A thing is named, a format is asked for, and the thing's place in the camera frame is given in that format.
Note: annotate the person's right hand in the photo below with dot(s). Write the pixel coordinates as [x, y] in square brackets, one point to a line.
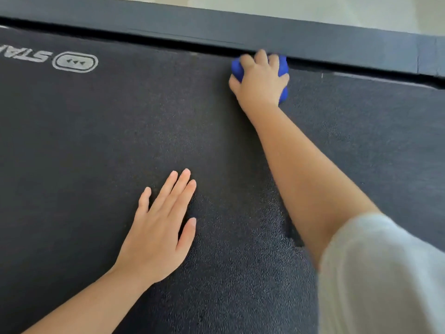
[259, 85]

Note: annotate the person's left hand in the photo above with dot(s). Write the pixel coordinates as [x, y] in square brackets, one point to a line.
[153, 239]

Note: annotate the person's left little finger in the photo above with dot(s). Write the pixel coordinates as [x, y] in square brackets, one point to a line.
[144, 202]

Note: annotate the person's left thumb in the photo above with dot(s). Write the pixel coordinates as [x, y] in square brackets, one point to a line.
[187, 236]

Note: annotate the person's right little finger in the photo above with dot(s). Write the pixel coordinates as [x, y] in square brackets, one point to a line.
[284, 79]

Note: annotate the person's right thumb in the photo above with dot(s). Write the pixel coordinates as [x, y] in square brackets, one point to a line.
[234, 86]

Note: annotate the person's right middle finger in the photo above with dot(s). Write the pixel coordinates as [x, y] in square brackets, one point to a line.
[261, 57]

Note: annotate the person's left middle finger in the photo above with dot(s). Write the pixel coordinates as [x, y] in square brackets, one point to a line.
[176, 191]

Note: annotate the blue cleaning cloth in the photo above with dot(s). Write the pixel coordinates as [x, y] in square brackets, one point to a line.
[283, 67]

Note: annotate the person's right forearm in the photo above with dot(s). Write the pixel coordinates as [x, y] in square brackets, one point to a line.
[299, 177]

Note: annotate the person's left forearm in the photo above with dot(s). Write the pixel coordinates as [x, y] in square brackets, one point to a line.
[94, 302]

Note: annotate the black treadmill belt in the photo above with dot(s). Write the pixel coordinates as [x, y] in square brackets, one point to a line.
[104, 135]

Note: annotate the white shirt sleeve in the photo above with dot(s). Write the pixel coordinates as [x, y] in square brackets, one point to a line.
[382, 278]

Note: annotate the dark treadmill side rail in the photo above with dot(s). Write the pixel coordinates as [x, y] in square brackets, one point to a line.
[313, 39]

